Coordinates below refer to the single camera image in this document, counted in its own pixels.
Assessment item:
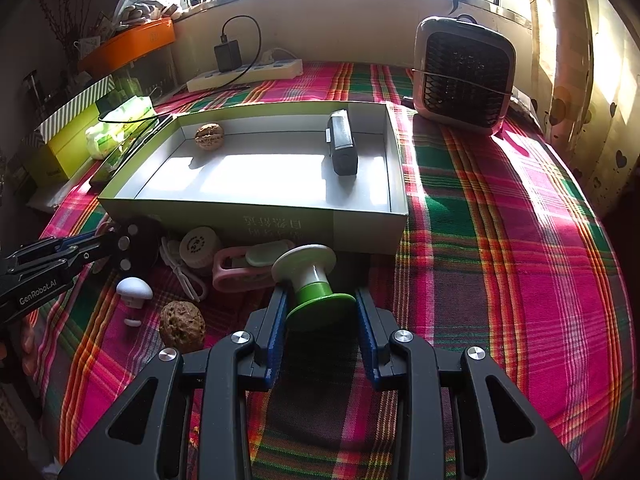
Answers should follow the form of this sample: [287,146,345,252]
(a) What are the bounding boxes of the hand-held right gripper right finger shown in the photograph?
[354,287,583,480]

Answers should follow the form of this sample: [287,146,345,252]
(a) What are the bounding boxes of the small desk fan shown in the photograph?
[413,15,517,136]

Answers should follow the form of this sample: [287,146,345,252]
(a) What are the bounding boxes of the black charger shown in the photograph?
[214,35,242,73]

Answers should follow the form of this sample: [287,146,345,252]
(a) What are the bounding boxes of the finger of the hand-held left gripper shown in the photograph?
[2,229,118,263]
[7,247,120,281]

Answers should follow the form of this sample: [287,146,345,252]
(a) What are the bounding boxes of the black disc with metal studs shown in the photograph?
[114,215,165,281]

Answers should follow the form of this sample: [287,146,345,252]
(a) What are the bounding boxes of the green tissue packet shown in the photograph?
[85,96,153,158]

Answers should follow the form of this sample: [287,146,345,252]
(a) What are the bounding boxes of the pink white toy bottle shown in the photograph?
[212,240,297,293]

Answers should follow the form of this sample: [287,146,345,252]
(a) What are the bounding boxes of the black charger cable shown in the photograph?
[97,15,263,123]

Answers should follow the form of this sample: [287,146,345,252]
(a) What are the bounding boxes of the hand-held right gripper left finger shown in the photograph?
[59,287,290,480]

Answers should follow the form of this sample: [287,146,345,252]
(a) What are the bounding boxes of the green striped box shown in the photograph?
[25,76,116,183]

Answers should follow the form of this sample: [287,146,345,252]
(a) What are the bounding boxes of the white mushroom-shaped figure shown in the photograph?
[116,277,154,328]

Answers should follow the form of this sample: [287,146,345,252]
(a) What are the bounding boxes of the shallow cardboard box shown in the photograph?
[97,100,410,256]

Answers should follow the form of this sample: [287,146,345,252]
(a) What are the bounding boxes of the white power cord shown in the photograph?
[257,47,296,63]

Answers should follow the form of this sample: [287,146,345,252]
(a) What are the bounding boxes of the dried branches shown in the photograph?
[42,0,108,68]

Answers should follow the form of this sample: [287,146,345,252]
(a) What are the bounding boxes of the orange box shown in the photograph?
[77,16,177,73]

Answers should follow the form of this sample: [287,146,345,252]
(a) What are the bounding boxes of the plaid blanket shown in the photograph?
[22,60,628,480]

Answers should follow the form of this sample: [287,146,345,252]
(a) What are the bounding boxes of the white power strip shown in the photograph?
[186,58,305,93]

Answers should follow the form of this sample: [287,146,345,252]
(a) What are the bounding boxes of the green and white spool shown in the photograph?
[271,245,357,332]

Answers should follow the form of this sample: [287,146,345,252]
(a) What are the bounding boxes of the white looped cable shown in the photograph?
[159,239,209,302]

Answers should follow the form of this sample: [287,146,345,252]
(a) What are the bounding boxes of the walnut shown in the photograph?
[194,123,226,151]
[159,301,206,350]

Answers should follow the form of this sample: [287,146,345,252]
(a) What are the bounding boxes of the black rectangular device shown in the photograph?
[325,109,359,177]

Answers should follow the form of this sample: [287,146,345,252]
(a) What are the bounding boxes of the patterned curtain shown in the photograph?
[525,0,640,221]

